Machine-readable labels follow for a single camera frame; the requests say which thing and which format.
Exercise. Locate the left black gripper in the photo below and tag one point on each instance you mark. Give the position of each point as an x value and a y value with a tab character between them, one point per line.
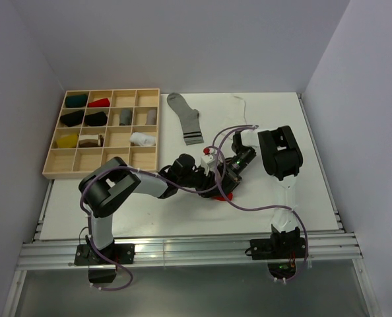
207	181

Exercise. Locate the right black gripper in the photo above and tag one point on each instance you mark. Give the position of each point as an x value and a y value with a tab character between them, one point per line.
231	179

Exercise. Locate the white striped sock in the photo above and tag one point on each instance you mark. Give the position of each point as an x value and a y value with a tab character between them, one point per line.
142	139

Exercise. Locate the beige red reindeer sock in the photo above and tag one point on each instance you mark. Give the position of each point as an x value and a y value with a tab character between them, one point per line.
228	197

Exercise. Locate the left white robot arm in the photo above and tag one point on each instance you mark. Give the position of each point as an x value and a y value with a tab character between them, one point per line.
105	190

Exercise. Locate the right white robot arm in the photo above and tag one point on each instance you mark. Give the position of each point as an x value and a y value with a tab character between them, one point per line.
282	159

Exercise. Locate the plain white sock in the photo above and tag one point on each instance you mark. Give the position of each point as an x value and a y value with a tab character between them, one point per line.
234	113

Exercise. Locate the grey striped sock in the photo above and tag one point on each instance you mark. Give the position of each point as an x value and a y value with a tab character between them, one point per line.
188	117

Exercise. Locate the light grey rolled sock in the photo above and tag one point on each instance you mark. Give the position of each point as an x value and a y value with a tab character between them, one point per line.
151	117

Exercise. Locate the white brown rolled sock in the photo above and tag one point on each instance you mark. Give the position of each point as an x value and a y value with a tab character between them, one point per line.
90	140

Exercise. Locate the black rolled sock right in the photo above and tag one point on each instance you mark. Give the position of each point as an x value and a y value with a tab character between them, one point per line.
96	119

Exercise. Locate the black rolled sock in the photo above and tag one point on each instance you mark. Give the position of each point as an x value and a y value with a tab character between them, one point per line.
96	119
72	119

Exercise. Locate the wooden compartment tray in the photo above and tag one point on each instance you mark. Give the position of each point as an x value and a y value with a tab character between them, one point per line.
78	162

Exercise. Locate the red rolled sock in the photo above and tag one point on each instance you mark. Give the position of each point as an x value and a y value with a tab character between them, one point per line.
100	103

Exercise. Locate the yellow rolled sock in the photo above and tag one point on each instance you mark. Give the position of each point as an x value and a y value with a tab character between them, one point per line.
67	142

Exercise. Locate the black rolled sock left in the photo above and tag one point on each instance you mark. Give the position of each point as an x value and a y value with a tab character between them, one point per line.
72	119

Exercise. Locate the dark green rolled sock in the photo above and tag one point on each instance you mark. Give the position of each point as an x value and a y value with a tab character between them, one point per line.
76	101

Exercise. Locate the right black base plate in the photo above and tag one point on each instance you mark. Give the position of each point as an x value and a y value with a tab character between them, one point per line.
267	249

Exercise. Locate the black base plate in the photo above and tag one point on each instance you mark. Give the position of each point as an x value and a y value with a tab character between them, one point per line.
267	249
119	253

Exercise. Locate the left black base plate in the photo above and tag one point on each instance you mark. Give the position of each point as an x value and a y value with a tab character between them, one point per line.
119	253

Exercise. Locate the aluminium mounting rail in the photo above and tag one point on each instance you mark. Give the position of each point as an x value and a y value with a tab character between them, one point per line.
183	251

